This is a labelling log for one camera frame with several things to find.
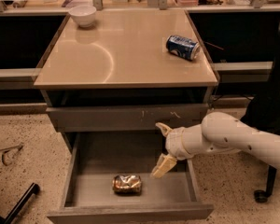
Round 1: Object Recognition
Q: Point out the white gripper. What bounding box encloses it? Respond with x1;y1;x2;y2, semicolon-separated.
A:
151;122;192;178

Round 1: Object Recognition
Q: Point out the crushed orange soda can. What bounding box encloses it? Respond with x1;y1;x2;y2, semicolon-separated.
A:
112;175;142;194

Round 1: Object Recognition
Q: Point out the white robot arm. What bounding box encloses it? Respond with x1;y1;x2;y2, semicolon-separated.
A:
151;112;280;178

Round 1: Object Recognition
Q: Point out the open grey middle drawer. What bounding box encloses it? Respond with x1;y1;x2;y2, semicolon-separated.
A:
48;131;214;224

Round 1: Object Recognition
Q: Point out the grey drawer cabinet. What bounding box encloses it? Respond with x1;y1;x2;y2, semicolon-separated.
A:
33;7;219;224

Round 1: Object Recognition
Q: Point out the blue soda can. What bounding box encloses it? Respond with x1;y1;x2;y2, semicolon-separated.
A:
166;35;200;61

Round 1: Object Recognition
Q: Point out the closed grey top drawer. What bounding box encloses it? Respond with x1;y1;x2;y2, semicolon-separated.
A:
47;104;208;133

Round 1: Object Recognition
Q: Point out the black office chair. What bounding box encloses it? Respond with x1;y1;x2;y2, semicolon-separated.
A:
241;22;280;203

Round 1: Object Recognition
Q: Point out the white bowl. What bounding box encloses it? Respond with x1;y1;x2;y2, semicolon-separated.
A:
68;5;96;27

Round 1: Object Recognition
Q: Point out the black chair leg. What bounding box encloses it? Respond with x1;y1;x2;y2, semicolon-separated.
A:
0;183;40;224

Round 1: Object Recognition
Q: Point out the cable on floor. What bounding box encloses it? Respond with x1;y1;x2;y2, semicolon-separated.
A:
0;144;24;167

